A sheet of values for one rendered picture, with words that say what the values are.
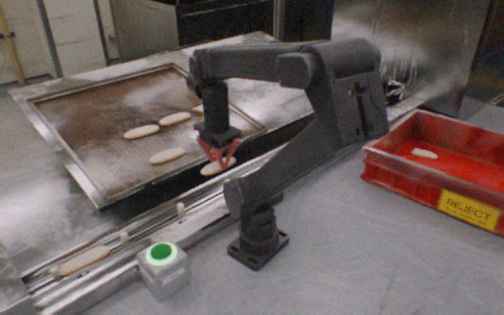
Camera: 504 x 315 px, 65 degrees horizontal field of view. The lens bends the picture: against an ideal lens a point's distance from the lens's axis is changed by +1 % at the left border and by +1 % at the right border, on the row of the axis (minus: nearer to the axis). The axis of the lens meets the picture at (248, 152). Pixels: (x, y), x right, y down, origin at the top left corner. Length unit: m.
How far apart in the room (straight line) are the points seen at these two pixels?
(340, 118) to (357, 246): 0.49
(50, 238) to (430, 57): 1.21
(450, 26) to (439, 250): 0.72
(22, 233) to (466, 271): 0.95
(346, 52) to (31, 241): 0.79
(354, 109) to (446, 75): 0.97
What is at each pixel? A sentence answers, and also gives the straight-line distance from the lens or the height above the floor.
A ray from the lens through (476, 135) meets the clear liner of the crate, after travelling 1.28.
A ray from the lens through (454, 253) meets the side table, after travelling 0.96.
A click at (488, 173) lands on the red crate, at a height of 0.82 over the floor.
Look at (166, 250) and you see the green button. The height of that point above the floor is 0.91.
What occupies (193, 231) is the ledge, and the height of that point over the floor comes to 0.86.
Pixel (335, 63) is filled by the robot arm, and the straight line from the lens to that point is 0.47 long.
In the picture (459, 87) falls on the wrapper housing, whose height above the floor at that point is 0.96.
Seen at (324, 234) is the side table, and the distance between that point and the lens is 0.92.
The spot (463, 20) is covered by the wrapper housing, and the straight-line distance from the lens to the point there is 1.39.
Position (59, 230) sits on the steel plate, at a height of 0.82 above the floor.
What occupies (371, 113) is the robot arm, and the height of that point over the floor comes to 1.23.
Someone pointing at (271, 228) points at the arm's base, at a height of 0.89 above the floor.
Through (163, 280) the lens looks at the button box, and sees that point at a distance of 0.76.
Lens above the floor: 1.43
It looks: 31 degrees down
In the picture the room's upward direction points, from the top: 1 degrees counter-clockwise
